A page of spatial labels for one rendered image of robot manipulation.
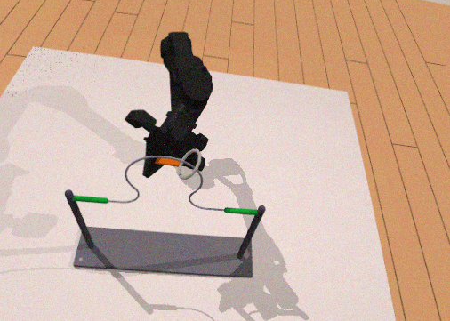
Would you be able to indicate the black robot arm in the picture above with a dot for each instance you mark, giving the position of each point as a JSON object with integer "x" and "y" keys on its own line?
{"x": 190, "y": 87}

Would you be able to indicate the orange handle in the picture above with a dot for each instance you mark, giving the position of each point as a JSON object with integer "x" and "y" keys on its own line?
{"x": 166, "y": 161}

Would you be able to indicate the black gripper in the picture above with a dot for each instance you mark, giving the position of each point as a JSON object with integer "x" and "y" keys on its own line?
{"x": 158, "y": 144}

